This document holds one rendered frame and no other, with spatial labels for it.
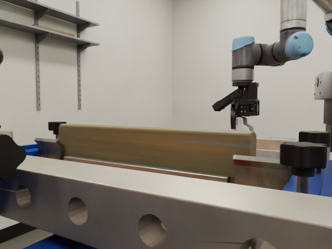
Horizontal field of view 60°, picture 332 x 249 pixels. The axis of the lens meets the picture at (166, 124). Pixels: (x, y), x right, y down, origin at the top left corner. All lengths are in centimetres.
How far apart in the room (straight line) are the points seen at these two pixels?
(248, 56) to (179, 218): 87
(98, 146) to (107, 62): 294
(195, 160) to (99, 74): 296
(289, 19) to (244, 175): 65
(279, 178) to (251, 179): 4
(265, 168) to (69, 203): 26
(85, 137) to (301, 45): 66
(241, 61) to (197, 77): 352
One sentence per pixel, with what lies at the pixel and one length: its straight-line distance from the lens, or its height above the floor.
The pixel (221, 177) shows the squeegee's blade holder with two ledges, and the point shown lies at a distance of 43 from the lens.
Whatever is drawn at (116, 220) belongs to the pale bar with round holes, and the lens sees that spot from 21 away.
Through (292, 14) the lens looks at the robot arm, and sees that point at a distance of 98.
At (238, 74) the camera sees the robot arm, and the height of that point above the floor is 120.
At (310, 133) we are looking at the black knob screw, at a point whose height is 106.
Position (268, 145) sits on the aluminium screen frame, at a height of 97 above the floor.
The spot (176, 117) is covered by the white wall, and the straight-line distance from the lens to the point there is 466.
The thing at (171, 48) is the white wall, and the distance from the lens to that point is 477.
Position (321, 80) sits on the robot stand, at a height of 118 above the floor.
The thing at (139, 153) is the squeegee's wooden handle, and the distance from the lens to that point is 51.
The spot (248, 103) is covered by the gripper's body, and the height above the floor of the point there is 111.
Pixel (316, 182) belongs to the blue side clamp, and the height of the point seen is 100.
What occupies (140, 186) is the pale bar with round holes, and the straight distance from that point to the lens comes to 20.
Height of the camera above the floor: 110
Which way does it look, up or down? 3 degrees down
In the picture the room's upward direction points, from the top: straight up
